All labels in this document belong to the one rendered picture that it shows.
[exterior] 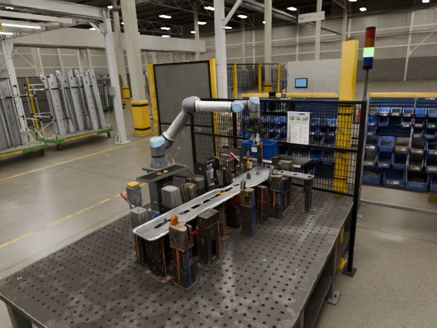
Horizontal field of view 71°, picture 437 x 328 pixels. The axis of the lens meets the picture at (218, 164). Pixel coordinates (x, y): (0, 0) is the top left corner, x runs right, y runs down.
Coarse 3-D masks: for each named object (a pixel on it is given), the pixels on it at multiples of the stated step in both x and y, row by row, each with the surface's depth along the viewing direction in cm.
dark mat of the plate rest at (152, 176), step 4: (168, 168) 224; (172, 168) 224; (176, 168) 223; (180, 168) 223; (152, 172) 215; (156, 172) 215; (168, 172) 214; (144, 176) 208; (148, 176) 207; (152, 176) 207; (156, 176) 207; (148, 180) 200
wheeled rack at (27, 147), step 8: (16, 88) 778; (8, 96) 713; (16, 96) 726; (24, 96) 739; (24, 120) 802; (40, 120) 748; (24, 144) 765; (32, 144) 768; (40, 144) 763; (48, 144) 769; (0, 152) 695; (8, 152) 703; (16, 152) 711; (24, 152) 726; (40, 152) 766
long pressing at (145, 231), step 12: (264, 168) 265; (240, 180) 238; (252, 180) 237; (264, 180) 237; (228, 192) 216; (192, 204) 199; (204, 204) 198; (216, 204) 198; (168, 216) 184; (180, 216) 183; (192, 216) 183; (144, 228) 171; (156, 228) 170
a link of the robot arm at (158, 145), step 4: (152, 140) 243; (156, 140) 242; (160, 140) 242; (164, 140) 247; (152, 144) 242; (156, 144) 241; (160, 144) 242; (164, 144) 246; (152, 148) 243; (156, 148) 242; (160, 148) 243; (164, 148) 246; (152, 152) 244; (156, 152) 243; (160, 152) 244; (164, 152) 246
